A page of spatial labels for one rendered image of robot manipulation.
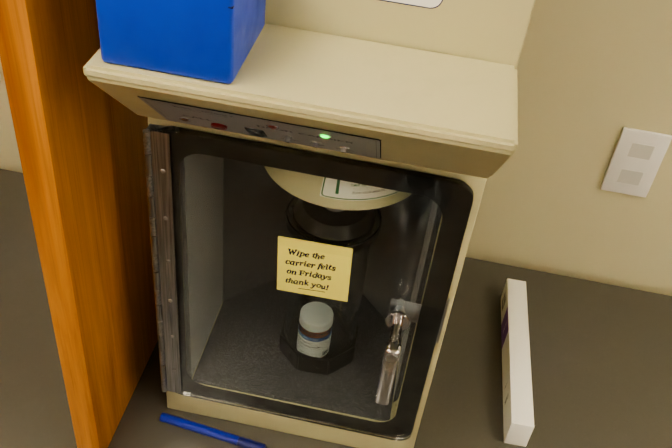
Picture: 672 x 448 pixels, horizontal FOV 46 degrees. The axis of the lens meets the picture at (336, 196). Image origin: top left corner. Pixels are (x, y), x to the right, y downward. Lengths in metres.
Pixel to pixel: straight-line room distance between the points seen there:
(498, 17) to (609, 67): 0.53
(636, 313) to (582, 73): 0.40
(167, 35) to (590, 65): 0.72
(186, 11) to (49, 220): 0.28
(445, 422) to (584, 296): 0.36
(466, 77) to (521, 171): 0.63
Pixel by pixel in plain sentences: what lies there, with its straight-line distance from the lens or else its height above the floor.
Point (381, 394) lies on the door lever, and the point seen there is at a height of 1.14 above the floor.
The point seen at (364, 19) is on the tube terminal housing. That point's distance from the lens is 0.65.
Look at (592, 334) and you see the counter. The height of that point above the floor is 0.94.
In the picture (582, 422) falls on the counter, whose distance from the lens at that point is 1.16.
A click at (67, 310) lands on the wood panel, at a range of 0.84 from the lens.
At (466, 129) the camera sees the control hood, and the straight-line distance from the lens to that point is 0.56.
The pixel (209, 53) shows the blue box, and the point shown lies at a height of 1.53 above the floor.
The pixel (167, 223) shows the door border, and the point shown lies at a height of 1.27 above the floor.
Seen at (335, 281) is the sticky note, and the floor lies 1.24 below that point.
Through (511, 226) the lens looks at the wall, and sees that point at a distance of 1.32.
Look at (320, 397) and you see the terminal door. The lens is 0.96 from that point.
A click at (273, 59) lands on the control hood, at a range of 0.62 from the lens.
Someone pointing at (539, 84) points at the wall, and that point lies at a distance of 1.17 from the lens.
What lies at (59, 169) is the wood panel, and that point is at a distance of 0.73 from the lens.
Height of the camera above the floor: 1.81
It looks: 39 degrees down
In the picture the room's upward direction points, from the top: 7 degrees clockwise
